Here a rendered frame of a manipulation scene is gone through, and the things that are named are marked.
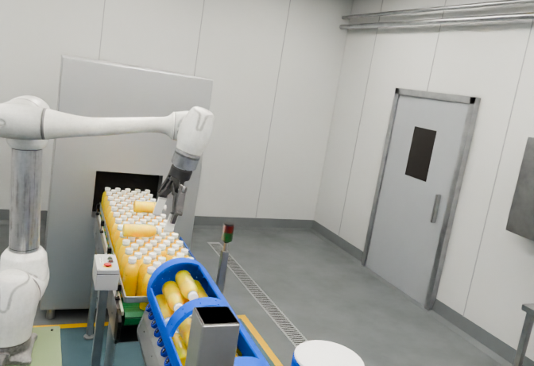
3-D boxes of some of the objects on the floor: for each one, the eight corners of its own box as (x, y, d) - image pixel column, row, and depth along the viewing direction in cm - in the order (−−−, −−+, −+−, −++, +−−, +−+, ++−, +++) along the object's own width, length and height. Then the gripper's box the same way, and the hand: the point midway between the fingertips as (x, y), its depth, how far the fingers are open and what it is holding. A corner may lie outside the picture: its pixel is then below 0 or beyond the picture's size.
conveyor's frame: (96, 487, 247) (116, 317, 233) (82, 322, 396) (94, 212, 381) (192, 472, 266) (216, 313, 252) (144, 320, 415) (157, 214, 400)
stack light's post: (195, 429, 299) (222, 252, 281) (194, 424, 303) (220, 248, 285) (203, 427, 301) (229, 252, 283) (200, 423, 304) (227, 249, 287)
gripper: (205, 182, 166) (183, 240, 169) (180, 157, 186) (160, 210, 190) (184, 177, 162) (162, 237, 165) (161, 152, 182) (142, 206, 186)
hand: (163, 220), depth 177 cm, fingers open, 13 cm apart
